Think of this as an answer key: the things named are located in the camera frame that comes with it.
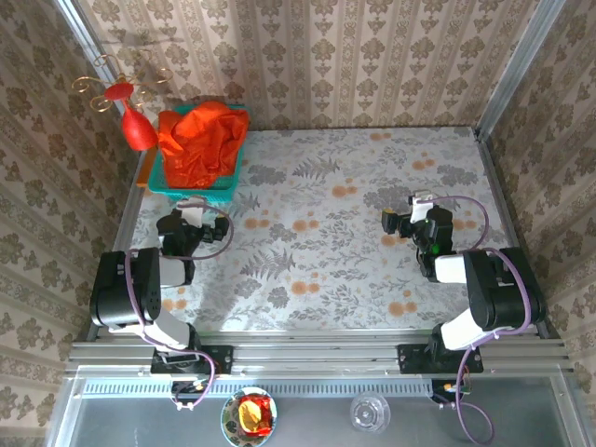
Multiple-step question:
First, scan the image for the orange t-shirt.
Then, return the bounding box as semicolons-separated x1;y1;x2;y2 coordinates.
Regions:
156;101;251;190

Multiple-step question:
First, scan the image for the teal plastic basket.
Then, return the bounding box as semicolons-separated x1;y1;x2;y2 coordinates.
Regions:
147;104;252;206

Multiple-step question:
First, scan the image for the floral tablecloth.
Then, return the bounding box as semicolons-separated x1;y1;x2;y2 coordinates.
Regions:
109;126;536;332

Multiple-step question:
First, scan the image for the red stand with gold curls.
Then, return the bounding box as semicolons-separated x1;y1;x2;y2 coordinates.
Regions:
72;48;174;153

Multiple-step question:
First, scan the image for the red and yellow snack packet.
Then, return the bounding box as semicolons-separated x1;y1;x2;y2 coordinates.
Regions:
237;394;274;437

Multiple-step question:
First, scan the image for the patterned ceramic bowl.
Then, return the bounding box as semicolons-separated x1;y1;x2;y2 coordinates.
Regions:
220;386;279;444

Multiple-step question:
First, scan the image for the clear glass cup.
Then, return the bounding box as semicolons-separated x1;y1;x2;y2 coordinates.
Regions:
349;392;391;434

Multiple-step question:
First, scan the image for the grey metal shelf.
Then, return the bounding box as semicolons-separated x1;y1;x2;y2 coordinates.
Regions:
46;365;581;447

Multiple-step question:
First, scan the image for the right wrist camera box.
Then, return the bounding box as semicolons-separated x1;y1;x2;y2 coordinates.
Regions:
408;189;435;224

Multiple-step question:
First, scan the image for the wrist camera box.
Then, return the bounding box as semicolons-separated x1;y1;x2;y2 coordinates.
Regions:
179;196;207;228
408;189;435;224

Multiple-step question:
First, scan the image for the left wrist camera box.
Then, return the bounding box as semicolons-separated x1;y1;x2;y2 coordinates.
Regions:
179;196;207;228

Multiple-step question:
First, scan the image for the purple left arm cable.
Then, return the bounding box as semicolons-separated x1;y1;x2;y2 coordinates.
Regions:
123;202;234;413

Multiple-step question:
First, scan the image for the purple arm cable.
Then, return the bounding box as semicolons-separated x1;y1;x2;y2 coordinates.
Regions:
123;202;234;413
430;195;535;446

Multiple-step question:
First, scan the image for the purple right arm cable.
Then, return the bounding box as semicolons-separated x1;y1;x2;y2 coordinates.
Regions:
430;195;535;446

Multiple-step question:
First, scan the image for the aluminium frame beam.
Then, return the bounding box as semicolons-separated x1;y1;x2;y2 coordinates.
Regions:
64;332;576;376

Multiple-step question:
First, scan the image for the slotted grey cable duct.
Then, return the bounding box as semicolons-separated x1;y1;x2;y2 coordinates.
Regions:
76;379;434;397

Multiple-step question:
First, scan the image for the aluminium corner post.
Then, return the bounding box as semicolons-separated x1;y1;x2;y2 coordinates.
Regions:
473;0;570;141
54;0;141;155

